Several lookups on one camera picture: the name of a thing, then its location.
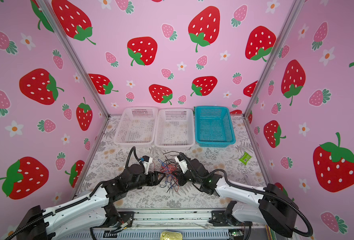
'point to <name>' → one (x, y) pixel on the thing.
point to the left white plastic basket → (137, 125)
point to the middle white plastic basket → (175, 129)
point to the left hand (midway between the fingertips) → (164, 175)
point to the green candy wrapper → (245, 158)
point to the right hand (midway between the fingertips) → (170, 175)
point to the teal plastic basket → (214, 127)
